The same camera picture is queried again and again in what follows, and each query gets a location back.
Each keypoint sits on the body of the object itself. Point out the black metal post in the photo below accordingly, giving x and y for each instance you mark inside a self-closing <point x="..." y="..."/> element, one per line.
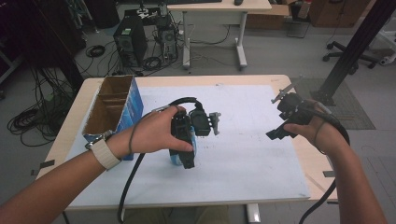
<point x="358" y="43"/>

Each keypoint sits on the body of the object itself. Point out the brown cardboard box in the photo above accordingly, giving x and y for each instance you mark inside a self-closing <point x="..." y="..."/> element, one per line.
<point x="267" y="17"/>

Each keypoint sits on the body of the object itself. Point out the blue cardboard box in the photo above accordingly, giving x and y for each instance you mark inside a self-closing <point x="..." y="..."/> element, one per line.
<point x="109" y="109"/>

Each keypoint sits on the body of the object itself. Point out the grey tape strip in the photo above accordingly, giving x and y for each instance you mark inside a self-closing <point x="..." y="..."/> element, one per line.
<point x="328" y="174"/>
<point x="46" y="164"/>

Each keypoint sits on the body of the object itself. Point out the white board mat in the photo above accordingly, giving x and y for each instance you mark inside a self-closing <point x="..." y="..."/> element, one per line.
<point x="243" y="161"/>

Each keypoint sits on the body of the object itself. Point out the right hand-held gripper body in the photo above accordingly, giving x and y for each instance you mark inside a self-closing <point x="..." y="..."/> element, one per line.
<point x="294" y="109"/>

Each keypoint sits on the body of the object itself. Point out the dark floor mat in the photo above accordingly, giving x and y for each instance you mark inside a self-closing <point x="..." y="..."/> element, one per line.
<point x="355" y="115"/>

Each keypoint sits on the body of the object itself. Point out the beige desk with white legs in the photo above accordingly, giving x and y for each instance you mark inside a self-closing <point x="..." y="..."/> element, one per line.
<point x="218" y="5"/>

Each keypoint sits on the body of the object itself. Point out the light wooden table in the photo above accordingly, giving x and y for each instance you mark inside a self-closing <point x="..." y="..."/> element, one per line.
<point x="314" y="161"/>

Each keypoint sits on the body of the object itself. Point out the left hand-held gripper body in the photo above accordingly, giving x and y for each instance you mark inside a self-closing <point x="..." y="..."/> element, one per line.
<point x="199" y="122"/>

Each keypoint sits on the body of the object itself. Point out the person's left hand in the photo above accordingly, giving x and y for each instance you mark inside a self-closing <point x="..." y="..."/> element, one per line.
<point x="152" y="132"/>

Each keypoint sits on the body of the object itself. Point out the black office chair base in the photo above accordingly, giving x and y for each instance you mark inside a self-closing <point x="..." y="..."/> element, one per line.
<point x="342" y="55"/>

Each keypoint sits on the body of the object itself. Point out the large black computer tower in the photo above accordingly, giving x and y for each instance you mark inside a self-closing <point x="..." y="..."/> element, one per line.
<point x="129" y="42"/>

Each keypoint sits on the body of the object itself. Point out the blue tape roll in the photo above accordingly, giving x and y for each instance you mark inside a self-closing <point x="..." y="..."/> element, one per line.
<point x="174" y="157"/>

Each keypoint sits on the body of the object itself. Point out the person's right hand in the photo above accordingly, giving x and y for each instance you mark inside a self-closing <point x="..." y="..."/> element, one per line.
<point x="323" y="132"/>

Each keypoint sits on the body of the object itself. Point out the black curtain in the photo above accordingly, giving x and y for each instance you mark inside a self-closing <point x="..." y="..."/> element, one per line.
<point x="37" y="37"/>

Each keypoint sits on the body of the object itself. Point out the small black computer tower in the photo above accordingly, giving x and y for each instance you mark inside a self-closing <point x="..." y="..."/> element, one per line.
<point x="167" y="40"/>

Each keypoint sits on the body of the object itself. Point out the white band wristwatch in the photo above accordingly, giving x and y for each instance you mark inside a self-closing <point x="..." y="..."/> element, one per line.
<point x="104" y="154"/>

